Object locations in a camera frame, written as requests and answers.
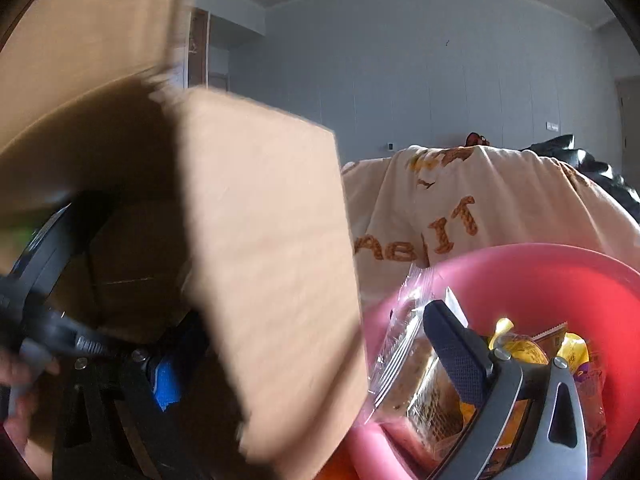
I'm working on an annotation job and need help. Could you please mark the brown cardboard box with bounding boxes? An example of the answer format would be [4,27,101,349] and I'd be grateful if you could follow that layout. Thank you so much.
[0,0,371,476]

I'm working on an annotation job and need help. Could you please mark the sliced toast bread packet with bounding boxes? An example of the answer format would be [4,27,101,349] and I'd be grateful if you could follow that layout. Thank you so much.
[362,262,481,456]

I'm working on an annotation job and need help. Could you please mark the cream printed blanket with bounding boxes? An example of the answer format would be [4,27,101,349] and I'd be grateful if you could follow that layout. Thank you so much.
[342,145,640,306]

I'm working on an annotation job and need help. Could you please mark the black leather jacket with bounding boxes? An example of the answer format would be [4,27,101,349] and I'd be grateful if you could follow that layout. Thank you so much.
[520,134,640,221]

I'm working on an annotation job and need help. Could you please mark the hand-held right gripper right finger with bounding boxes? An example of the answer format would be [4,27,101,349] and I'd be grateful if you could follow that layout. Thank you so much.
[424,301,587,480]

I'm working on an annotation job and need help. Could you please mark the pink plastic basin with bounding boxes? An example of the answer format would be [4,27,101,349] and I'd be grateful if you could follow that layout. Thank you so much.
[345,242,640,480]

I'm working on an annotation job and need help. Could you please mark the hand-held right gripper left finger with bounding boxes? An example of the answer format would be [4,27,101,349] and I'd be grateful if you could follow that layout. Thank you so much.
[55,312,211,480]

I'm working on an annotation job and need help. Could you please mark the person's left hand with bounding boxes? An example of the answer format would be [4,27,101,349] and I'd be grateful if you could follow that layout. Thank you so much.
[0,350,61,461]

